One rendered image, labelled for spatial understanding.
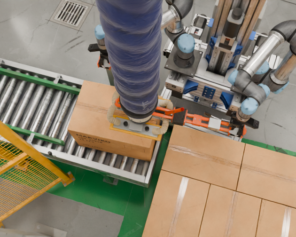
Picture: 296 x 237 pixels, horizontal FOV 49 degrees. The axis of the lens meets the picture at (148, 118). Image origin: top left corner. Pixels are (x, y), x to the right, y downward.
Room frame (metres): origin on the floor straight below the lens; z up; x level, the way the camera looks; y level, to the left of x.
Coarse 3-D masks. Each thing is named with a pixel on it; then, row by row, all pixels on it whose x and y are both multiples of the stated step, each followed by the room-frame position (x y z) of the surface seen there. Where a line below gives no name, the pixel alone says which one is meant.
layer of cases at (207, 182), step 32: (192, 160) 0.61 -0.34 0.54; (224, 160) 0.60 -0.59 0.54; (256, 160) 0.58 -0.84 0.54; (288, 160) 0.57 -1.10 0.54; (160, 192) 0.37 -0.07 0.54; (192, 192) 0.36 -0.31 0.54; (224, 192) 0.35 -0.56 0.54; (256, 192) 0.34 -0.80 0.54; (288, 192) 0.32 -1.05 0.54; (160, 224) 0.14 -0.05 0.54; (192, 224) 0.13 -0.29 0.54; (224, 224) 0.12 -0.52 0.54; (256, 224) 0.10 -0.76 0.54; (288, 224) 0.09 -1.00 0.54
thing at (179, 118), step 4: (176, 108) 0.77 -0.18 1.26; (184, 108) 0.76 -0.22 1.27; (180, 112) 0.74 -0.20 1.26; (184, 112) 0.74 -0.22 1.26; (172, 116) 0.71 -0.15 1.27; (176, 116) 0.72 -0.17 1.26; (180, 116) 0.71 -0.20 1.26; (184, 116) 0.71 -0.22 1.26; (172, 120) 0.69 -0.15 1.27; (176, 120) 0.69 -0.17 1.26; (180, 120) 0.69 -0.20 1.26; (184, 120) 0.68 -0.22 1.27; (176, 124) 0.68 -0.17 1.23; (180, 124) 0.67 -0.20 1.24; (184, 124) 0.67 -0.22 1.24
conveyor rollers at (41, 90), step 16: (0, 80) 1.42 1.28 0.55; (16, 80) 1.42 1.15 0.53; (16, 96) 1.25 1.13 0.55; (48, 96) 1.24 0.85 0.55; (0, 112) 1.12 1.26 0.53; (32, 112) 1.10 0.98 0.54; (64, 112) 1.08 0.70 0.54; (32, 128) 0.95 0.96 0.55; (48, 128) 0.95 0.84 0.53; (48, 144) 0.80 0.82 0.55; (112, 160) 0.64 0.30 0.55
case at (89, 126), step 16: (80, 96) 1.03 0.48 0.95; (96, 96) 1.02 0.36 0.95; (160, 96) 1.00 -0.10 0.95; (80, 112) 0.90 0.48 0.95; (96, 112) 0.90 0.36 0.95; (80, 128) 0.78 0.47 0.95; (96, 128) 0.78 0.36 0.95; (80, 144) 0.78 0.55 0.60; (96, 144) 0.73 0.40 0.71; (112, 144) 0.69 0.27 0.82; (128, 144) 0.66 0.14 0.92; (144, 144) 0.64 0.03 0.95
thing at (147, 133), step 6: (126, 120) 0.75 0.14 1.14; (114, 126) 0.71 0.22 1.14; (120, 126) 0.71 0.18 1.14; (126, 126) 0.71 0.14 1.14; (144, 126) 0.70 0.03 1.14; (150, 126) 0.70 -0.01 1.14; (156, 126) 0.70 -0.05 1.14; (126, 132) 0.67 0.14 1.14; (132, 132) 0.67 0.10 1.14; (138, 132) 0.67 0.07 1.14; (144, 132) 0.67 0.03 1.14; (150, 132) 0.66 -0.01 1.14; (150, 138) 0.63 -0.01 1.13; (156, 138) 0.62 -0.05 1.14
